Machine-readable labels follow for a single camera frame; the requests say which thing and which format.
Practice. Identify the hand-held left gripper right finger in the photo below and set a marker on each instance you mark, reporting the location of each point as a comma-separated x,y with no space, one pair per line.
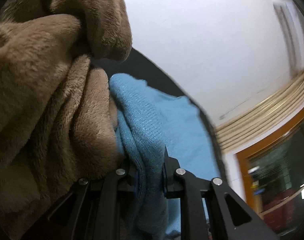
164,177

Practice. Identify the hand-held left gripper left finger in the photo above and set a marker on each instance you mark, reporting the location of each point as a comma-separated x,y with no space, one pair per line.
128,177

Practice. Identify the teal knit sweater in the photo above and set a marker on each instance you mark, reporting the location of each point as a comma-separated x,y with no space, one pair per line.
147,125

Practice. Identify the brown fleece garment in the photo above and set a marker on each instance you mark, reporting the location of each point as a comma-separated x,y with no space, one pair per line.
47,92

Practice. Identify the beige curtain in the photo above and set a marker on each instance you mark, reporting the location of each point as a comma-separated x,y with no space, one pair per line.
254,122

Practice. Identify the wooden window frame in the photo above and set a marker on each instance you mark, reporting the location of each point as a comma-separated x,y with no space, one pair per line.
266,140

